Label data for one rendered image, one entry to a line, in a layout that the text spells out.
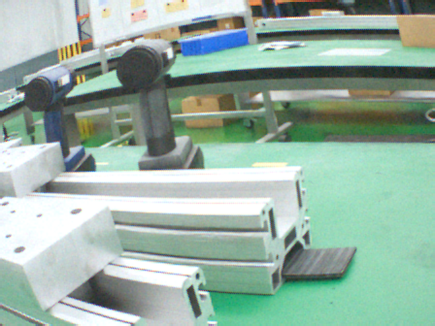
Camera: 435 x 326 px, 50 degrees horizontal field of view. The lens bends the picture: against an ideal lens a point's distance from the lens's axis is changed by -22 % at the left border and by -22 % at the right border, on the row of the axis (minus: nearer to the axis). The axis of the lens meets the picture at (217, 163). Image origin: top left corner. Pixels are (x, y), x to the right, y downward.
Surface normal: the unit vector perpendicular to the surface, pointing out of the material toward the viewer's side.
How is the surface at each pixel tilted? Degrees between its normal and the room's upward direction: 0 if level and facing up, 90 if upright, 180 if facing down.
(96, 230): 90
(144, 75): 90
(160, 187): 90
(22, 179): 90
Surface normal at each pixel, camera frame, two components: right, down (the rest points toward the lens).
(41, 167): 0.87, -0.03
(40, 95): -0.11, 0.30
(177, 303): -0.47, 0.34
